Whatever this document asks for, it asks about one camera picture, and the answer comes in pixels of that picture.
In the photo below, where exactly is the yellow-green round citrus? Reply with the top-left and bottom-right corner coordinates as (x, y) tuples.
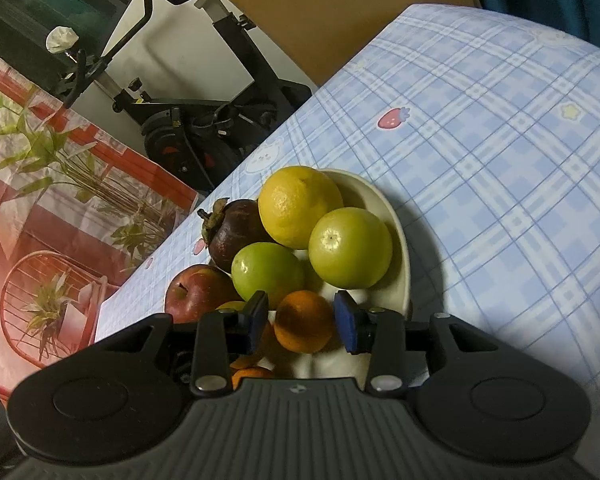
(308, 206), (394, 290)

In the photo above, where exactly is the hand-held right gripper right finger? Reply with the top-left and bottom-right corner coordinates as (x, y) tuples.
(333, 290), (506, 396)

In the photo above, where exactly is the dark purple mangosteen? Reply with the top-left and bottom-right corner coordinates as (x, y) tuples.
(197, 198), (273, 273)

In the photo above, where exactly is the black exercise bike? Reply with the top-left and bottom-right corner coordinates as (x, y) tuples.
(55, 0), (313, 193)

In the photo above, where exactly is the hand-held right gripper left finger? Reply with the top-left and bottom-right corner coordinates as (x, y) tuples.
(92, 290), (271, 396)

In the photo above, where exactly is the small green apple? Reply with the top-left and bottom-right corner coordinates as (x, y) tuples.
(231, 242), (307, 306)

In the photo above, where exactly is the red printed plant backdrop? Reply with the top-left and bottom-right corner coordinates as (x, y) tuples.
(0, 42), (216, 396)

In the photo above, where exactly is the small yellow lemon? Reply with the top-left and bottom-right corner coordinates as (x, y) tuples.
(257, 165), (345, 250)

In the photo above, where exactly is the small orange tangerine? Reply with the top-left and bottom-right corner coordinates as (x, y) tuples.
(231, 366), (277, 391)
(229, 317), (277, 370)
(274, 290), (337, 353)

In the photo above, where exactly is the red apple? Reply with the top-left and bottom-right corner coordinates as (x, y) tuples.
(164, 265), (241, 325)

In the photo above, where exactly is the white cloth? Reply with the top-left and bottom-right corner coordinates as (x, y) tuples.
(46, 26), (79, 53)

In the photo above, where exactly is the brown wooden board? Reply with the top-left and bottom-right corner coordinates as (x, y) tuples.
(182, 0), (481, 88)

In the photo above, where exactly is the beige round plate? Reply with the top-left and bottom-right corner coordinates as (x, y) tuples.
(267, 169), (414, 392)

